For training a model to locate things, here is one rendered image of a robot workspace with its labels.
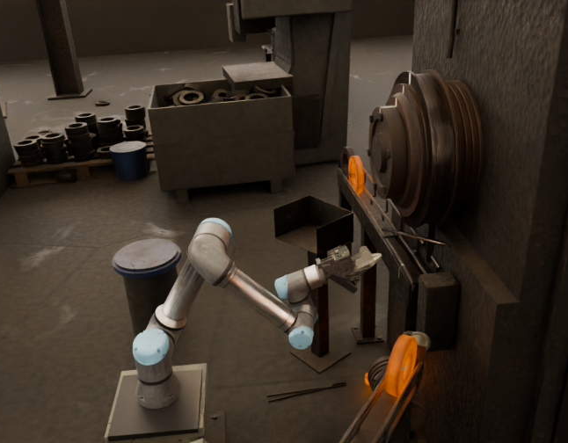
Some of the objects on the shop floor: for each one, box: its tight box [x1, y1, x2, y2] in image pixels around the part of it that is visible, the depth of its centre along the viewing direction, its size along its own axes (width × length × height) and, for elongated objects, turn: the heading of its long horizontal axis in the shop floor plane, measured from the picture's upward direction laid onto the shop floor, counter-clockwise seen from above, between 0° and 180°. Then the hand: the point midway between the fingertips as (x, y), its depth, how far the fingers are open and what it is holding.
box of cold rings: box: [148, 79, 295, 204], centre depth 443 cm, size 103×83×79 cm
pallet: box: [7, 105, 157, 189], centre depth 501 cm, size 120×81×44 cm
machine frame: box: [387, 0, 568, 443], centre depth 182 cm, size 73×108×176 cm
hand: (378, 257), depth 184 cm, fingers closed
